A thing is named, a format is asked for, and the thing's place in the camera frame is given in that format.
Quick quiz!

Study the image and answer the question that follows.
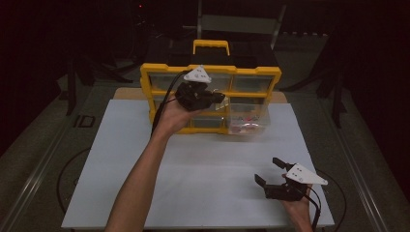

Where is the clear plastic drawer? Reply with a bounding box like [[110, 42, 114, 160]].
[[224, 110, 271, 135]]

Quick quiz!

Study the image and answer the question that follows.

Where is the metal floor rail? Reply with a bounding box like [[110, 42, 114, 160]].
[[0, 86, 98, 232], [320, 93, 391, 232]]

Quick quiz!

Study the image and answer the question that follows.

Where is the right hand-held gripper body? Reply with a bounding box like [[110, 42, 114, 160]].
[[264, 162, 329, 203]]

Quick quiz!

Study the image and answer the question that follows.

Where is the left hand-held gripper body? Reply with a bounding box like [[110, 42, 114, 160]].
[[174, 65, 217, 112]]

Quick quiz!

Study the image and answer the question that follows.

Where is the person's left hand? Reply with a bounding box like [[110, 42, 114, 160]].
[[153, 95, 209, 139]]

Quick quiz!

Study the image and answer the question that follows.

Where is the grey metal frame stand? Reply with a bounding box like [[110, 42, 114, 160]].
[[195, 0, 288, 50]]

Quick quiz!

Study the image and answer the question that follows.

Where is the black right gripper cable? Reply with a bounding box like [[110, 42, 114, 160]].
[[303, 167, 348, 232]]

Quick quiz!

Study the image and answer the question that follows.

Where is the yellow black drawer organizer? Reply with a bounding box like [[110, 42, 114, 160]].
[[139, 39, 283, 135]]

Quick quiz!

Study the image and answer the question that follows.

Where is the set of closed clear drawers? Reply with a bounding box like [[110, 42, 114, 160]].
[[148, 72, 274, 129]]

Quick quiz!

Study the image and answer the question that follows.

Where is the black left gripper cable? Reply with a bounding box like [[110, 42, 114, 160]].
[[56, 70, 191, 216]]

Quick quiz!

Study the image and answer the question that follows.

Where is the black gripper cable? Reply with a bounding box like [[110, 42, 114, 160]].
[[56, 70, 191, 216], [303, 167, 348, 232]]

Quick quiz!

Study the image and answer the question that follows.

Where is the person's right hand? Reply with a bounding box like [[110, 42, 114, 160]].
[[279, 173, 315, 224]]

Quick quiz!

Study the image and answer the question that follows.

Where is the black tripod stand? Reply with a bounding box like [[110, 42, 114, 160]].
[[65, 47, 133, 117], [279, 32, 348, 130]]

